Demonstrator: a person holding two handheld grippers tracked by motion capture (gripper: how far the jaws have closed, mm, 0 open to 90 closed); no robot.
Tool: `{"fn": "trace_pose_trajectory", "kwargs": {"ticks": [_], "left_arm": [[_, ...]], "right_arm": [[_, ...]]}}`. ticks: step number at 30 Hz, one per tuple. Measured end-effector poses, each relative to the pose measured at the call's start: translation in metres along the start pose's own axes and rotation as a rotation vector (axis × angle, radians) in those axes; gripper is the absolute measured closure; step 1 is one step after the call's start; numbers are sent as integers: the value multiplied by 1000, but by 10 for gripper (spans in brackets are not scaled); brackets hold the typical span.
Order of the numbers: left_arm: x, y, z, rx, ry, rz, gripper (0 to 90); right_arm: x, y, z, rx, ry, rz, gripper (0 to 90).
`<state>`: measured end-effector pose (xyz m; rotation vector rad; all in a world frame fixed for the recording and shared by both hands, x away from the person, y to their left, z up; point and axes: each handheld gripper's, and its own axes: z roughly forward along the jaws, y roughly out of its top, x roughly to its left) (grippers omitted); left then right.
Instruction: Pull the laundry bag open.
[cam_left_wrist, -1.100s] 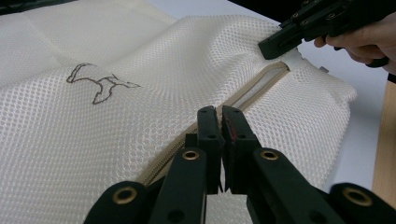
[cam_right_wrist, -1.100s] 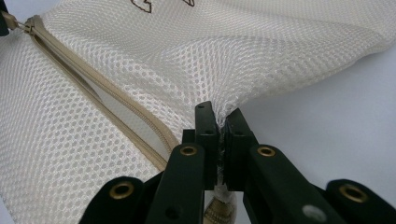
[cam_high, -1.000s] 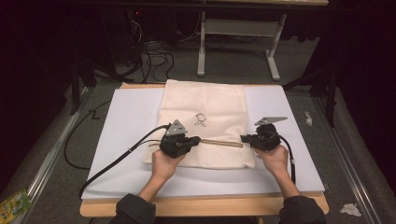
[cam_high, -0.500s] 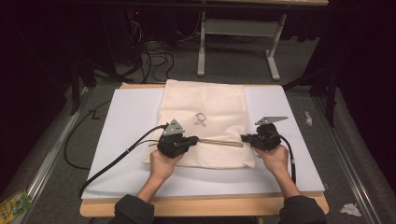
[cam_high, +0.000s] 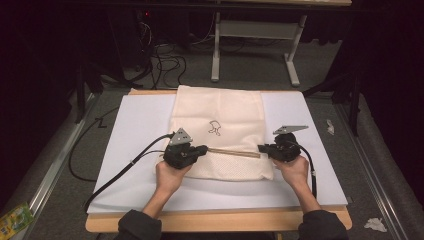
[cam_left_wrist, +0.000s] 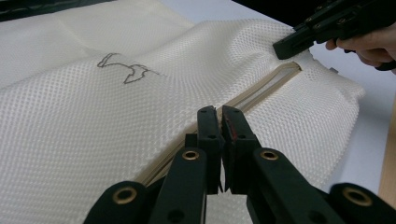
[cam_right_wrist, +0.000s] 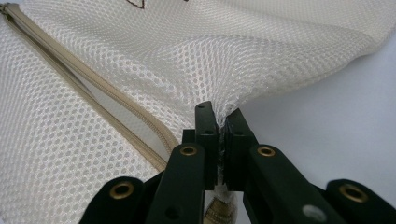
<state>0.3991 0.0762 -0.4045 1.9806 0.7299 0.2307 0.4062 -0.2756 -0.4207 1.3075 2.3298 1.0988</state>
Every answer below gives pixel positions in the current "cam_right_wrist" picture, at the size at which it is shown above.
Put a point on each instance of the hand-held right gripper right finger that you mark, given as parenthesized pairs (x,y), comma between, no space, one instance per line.
(267,177)

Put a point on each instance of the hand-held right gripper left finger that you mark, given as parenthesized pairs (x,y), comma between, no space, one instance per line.
(186,174)

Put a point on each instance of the white mesh laundry bag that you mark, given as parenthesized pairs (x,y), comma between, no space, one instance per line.
(155,62)

